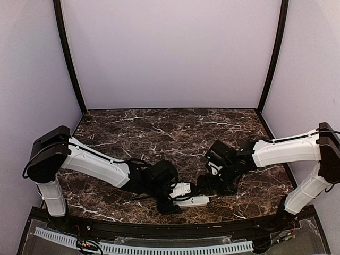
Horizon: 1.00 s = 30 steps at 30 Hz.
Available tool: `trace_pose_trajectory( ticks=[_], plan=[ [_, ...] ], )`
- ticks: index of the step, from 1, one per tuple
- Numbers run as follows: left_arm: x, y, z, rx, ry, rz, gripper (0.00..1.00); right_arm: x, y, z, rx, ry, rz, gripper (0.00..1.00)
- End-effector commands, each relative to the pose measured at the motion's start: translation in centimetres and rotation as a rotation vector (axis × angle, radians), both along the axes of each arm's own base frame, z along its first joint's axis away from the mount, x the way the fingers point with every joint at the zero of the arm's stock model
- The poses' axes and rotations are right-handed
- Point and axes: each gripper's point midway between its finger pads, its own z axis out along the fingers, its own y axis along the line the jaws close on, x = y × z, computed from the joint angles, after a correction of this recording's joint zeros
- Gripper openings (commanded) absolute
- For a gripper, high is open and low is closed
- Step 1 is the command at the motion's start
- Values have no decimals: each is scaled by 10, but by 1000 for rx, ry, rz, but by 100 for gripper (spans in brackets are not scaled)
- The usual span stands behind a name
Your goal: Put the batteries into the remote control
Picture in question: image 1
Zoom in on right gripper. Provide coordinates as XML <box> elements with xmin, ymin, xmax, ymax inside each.
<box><xmin>195</xmin><ymin>161</ymin><xmax>239</xmax><ymax>196</ymax></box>

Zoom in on white remote control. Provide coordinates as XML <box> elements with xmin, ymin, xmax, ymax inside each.
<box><xmin>173</xmin><ymin>195</ymin><xmax>210</xmax><ymax>208</ymax></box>

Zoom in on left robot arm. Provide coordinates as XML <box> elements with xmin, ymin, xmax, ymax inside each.
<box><xmin>22</xmin><ymin>125</ymin><xmax>180</xmax><ymax>232</ymax></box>

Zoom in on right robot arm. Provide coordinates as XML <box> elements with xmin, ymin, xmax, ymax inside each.
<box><xmin>197</xmin><ymin>122</ymin><xmax>339</xmax><ymax>231</ymax></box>

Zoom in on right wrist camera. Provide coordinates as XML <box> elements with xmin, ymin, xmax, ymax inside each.
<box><xmin>206</xmin><ymin>161</ymin><xmax>223</xmax><ymax>175</ymax></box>

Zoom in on grey slotted cable duct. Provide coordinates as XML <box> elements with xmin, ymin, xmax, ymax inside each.
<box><xmin>34</xmin><ymin>227</ymin><xmax>254</xmax><ymax>254</ymax></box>

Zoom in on black curved table rail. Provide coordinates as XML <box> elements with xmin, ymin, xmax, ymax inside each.
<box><xmin>48</xmin><ymin>215</ymin><xmax>300</xmax><ymax>243</ymax></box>

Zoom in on right black frame post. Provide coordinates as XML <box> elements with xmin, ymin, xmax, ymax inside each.
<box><xmin>257</xmin><ymin>0</ymin><xmax>289</xmax><ymax>114</ymax></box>

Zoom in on black frame post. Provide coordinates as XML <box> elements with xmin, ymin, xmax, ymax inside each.
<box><xmin>257</xmin><ymin>0</ymin><xmax>289</xmax><ymax>114</ymax></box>
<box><xmin>53</xmin><ymin>0</ymin><xmax>87</xmax><ymax>115</ymax></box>

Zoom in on left black frame post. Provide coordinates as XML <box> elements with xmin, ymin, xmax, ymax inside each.
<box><xmin>53</xmin><ymin>0</ymin><xmax>87</xmax><ymax>115</ymax></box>

